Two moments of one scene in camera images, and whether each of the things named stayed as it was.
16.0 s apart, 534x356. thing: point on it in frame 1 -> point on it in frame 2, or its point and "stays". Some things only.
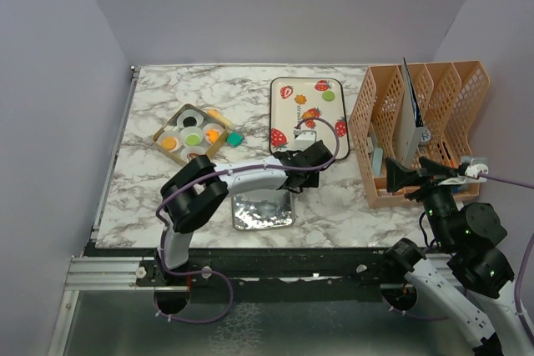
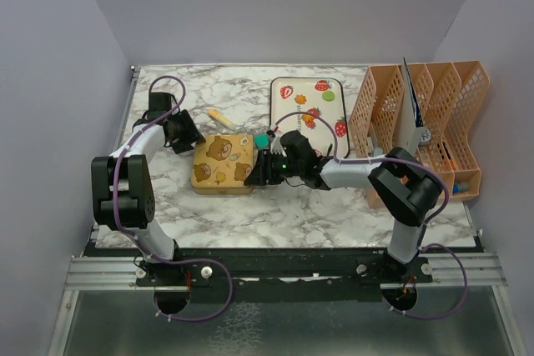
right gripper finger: x=431 y=168 -> x=260 y=175
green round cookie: x=328 y=96 stays
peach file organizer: x=406 y=112 stays
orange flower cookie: x=300 y=99 stays
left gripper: x=311 y=182 -> x=191 y=132
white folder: x=410 y=122 stays
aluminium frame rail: x=94 y=273 stays
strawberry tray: x=309 y=103 stays
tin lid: x=263 y=209 -> x=223 y=161
